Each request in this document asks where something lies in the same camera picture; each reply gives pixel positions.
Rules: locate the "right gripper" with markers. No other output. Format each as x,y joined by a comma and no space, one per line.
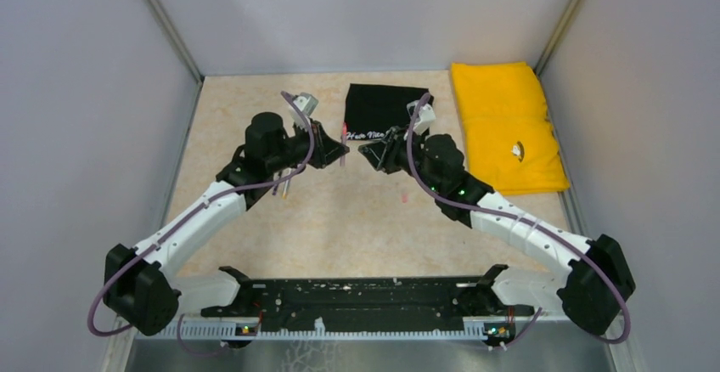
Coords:
384,154

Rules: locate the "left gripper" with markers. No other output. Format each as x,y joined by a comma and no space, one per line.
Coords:
326,149

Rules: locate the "white yellow marker pen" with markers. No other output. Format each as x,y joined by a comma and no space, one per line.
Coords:
286,186

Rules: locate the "thin pink pen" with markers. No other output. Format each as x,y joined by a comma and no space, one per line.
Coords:
343,140

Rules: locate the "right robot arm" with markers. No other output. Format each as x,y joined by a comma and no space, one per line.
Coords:
534,234

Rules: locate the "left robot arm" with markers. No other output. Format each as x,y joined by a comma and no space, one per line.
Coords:
197,229

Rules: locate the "black folded t-shirt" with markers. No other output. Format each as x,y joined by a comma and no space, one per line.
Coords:
373,109

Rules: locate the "yellow folded t-shirt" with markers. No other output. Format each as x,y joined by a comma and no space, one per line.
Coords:
509,139

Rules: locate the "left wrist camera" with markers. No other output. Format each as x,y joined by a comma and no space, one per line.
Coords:
301,109

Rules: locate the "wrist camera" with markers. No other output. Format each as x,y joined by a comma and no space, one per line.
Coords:
425,118
301,109

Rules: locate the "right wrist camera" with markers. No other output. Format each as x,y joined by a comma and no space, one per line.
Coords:
425,118

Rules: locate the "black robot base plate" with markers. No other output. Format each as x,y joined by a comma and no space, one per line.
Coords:
402,306

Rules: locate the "aluminium frame rail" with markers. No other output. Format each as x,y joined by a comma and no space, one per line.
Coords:
368,306

